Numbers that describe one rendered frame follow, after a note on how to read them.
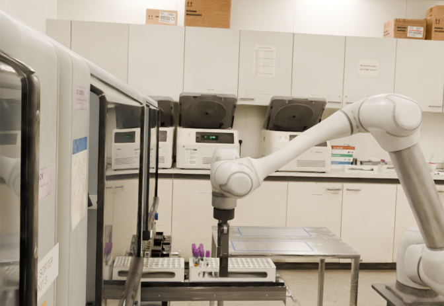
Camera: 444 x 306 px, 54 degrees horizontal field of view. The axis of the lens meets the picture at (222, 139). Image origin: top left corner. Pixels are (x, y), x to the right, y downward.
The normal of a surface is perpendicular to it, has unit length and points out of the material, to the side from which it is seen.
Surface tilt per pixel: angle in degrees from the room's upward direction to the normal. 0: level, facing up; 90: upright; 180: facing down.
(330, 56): 90
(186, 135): 59
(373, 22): 90
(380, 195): 90
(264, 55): 90
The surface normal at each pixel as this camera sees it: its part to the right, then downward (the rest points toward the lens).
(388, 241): 0.11, 0.06
